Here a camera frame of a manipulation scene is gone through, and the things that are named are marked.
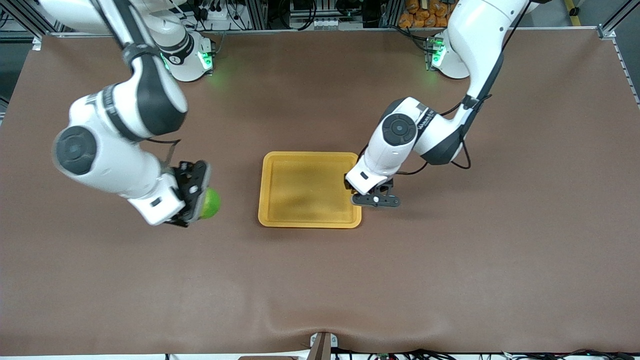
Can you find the white power strip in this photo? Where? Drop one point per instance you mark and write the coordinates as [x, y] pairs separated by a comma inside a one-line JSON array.
[[215, 12]]

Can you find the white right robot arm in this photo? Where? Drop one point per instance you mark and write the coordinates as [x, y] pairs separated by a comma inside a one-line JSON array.
[[115, 165]]

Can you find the yellow plastic tray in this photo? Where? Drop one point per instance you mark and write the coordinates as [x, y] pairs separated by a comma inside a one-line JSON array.
[[305, 195]]

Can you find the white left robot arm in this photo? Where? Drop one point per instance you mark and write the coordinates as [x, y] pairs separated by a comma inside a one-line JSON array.
[[480, 40]]

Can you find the green apple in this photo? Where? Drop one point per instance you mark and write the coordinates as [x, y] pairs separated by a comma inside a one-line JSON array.
[[212, 202]]

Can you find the orange snack bags pile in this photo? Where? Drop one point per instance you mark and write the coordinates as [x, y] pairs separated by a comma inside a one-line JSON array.
[[420, 15]]

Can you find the aluminium frame post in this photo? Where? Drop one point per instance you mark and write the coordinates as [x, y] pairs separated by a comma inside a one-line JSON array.
[[607, 32], [36, 42]]

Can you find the aluminium table edge rail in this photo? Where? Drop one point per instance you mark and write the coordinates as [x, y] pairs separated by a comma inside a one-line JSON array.
[[325, 31]]

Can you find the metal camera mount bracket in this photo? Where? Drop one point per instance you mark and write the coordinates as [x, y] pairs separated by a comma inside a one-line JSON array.
[[322, 347]]

